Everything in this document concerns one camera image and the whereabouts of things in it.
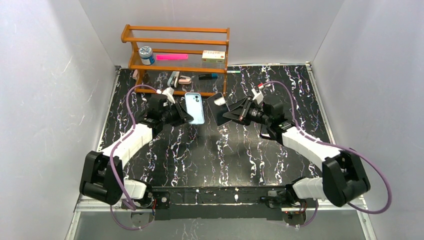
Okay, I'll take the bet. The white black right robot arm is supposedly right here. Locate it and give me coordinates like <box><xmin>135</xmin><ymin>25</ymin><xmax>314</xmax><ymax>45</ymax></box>
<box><xmin>222</xmin><ymin>96</ymin><xmax>371</xmax><ymax>207</ymax></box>

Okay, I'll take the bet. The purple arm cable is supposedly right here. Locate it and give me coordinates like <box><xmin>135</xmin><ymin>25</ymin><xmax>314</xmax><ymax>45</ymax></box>
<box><xmin>109</xmin><ymin>84</ymin><xmax>165</xmax><ymax>231</ymax></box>
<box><xmin>263</xmin><ymin>81</ymin><xmax>393</xmax><ymax>229</ymax></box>

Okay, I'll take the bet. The green pen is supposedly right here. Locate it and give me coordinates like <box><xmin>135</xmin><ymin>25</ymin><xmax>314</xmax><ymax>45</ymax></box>
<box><xmin>226</xmin><ymin>70</ymin><xmax>241</xmax><ymax>74</ymax></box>

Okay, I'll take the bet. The light blue phone case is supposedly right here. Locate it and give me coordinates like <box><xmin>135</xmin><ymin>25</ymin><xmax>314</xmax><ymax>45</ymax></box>
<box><xmin>184</xmin><ymin>92</ymin><xmax>205</xmax><ymax>125</ymax></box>

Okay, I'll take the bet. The grey blue stapler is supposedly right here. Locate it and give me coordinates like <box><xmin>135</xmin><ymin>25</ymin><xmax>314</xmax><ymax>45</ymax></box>
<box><xmin>167</xmin><ymin>71</ymin><xmax>180</xmax><ymax>88</ymax></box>

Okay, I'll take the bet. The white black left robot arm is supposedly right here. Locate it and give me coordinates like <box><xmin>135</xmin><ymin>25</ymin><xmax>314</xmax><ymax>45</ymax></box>
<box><xmin>79</xmin><ymin>94</ymin><xmax>194</xmax><ymax>209</ymax></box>

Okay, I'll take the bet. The pink stapler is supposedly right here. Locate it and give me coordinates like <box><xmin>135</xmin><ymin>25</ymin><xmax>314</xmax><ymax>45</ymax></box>
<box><xmin>178</xmin><ymin>75</ymin><xmax>192</xmax><ymax>85</ymax></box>

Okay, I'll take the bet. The orange wooden shelf rack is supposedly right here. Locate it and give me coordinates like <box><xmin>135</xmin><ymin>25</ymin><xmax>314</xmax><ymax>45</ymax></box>
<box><xmin>120</xmin><ymin>24</ymin><xmax>230</xmax><ymax>97</ymax></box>

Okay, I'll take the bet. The white red box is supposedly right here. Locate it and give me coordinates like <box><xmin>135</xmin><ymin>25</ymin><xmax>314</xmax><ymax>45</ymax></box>
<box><xmin>201</xmin><ymin>50</ymin><xmax>226</xmax><ymax>64</ymax></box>

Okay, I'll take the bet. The blue black marker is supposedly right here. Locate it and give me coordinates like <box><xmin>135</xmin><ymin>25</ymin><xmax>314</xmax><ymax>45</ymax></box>
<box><xmin>198</xmin><ymin>73</ymin><xmax>218</xmax><ymax>80</ymax></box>

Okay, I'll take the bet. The pink ruler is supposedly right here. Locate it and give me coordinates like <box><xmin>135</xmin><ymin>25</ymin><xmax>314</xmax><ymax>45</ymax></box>
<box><xmin>156</xmin><ymin>53</ymin><xmax>189</xmax><ymax>61</ymax></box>

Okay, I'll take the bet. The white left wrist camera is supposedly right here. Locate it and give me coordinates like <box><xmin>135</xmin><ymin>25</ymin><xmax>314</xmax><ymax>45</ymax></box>
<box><xmin>156</xmin><ymin>87</ymin><xmax>176</xmax><ymax>105</ymax></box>

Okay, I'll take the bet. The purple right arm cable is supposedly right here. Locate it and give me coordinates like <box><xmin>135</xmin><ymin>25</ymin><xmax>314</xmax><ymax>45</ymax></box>
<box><xmin>263</xmin><ymin>81</ymin><xmax>393</xmax><ymax>229</ymax></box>

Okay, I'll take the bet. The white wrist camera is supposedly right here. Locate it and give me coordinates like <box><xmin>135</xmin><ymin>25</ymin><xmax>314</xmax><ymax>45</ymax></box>
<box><xmin>251</xmin><ymin>83</ymin><xmax>264</xmax><ymax>106</ymax></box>
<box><xmin>156</xmin><ymin>87</ymin><xmax>176</xmax><ymax>105</ymax></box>

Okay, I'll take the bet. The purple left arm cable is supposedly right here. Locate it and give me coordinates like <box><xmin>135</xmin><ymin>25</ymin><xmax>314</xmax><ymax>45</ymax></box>
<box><xmin>109</xmin><ymin>84</ymin><xmax>165</xmax><ymax>231</ymax></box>

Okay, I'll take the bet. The blue white jar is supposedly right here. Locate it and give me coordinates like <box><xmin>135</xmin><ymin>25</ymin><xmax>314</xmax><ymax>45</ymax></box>
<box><xmin>138</xmin><ymin>46</ymin><xmax>155</xmax><ymax>66</ymax></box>

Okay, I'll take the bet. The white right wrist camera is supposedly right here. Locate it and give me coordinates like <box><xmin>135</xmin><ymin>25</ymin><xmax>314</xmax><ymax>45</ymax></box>
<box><xmin>251</xmin><ymin>83</ymin><xmax>264</xmax><ymax>106</ymax></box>

